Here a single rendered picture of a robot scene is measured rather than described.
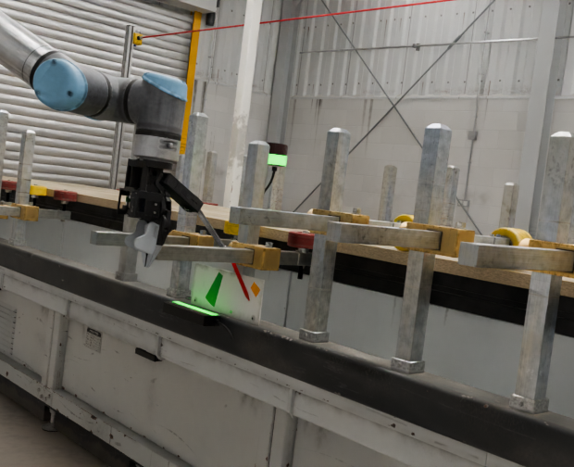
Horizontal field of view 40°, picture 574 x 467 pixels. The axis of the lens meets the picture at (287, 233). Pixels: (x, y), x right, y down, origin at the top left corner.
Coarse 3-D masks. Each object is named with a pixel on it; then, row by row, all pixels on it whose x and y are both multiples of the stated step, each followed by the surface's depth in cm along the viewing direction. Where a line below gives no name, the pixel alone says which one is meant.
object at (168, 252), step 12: (168, 252) 160; (180, 252) 162; (192, 252) 164; (204, 252) 166; (216, 252) 168; (228, 252) 170; (240, 252) 173; (252, 252) 175; (288, 252) 182; (300, 252) 185; (288, 264) 182; (300, 264) 185
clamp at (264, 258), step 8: (248, 248) 176; (256, 248) 174; (264, 248) 172; (272, 248) 174; (280, 248) 176; (256, 256) 174; (264, 256) 173; (272, 256) 174; (280, 256) 176; (240, 264) 178; (248, 264) 176; (256, 264) 174; (264, 264) 173; (272, 264) 175
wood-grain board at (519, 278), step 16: (48, 192) 299; (80, 192) 301; (96, 192) 327; (112, 192) 356; (176, 208) 253; (208, 208) 291; (224, 208) 313; (368, 256) 177; (384, 256) 174; (400, 256) 170; (448, 272) 161; (464, 272) 158; (480, 272) 155; (496, 272) 152; (512, 272) 150; (528, 272) 150; (528, 288) 147
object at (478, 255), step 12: (468, 252) 103; (480, 252) 103; (492, 252) 104; (504, 252) 106; (516, 252) 108; (528, 252) 110; (540, 252) 112; (552, 252) 114; (564, 252) 117; (468, 264) 103; (480, 264) 103; (492, 264) 105; (504, 264) 107; (516, 264) 108; (528, 264) 111; (540, 264) 113; (552, 264) 115; (564, 264) 117
